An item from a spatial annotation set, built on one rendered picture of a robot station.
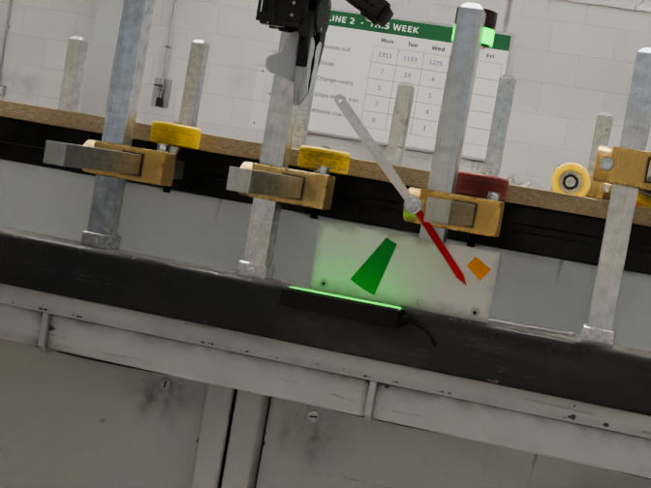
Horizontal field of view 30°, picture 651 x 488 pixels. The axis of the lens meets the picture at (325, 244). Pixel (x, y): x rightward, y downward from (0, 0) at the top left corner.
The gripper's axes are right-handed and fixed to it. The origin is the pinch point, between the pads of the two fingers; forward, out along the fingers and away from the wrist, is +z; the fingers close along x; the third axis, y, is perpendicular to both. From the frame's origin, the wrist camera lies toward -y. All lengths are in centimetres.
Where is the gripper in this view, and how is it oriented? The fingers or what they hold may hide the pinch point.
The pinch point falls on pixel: (303, 96)
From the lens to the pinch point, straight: 161.1
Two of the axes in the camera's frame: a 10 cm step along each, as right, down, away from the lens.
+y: -9.6, -1.7, 2.1
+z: -1.7, 9.8, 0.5
